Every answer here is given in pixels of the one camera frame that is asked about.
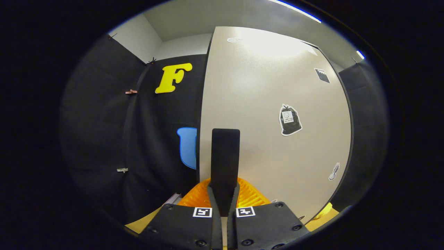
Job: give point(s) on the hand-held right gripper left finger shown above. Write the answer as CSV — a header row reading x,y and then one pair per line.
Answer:
x,y
215,232

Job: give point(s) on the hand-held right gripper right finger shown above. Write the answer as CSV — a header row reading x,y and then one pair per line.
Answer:
x,y
232,232

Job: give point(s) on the dark grey cabinet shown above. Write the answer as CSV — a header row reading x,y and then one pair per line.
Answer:
x,y
198,173

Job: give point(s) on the beige cabinet door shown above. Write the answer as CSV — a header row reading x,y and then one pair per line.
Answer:
x,y
263,86

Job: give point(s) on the blue-grey book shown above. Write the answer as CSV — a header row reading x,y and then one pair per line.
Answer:
x,y
172,200

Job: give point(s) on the pale yellow object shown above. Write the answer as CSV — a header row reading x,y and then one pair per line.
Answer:
x,y
323,210

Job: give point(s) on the silver clip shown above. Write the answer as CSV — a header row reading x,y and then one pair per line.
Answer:
x,y
122,170

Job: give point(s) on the black backdrop cloth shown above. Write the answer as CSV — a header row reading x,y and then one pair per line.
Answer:
x,y
104,132

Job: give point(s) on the pink clip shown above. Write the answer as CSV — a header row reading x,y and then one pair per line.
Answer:
x,y
131,92

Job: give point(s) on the black clip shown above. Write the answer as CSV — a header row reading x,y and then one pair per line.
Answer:
x,y
151,61
112,35

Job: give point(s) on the small ceiling light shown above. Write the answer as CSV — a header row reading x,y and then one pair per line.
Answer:
x,y
360,55

